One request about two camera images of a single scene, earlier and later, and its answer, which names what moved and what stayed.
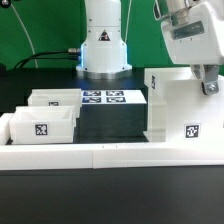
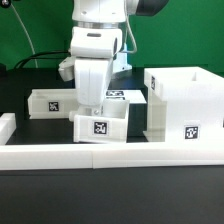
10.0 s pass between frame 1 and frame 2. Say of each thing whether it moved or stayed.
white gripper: moved
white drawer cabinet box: stayed
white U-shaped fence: stayed
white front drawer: moved
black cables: stayed
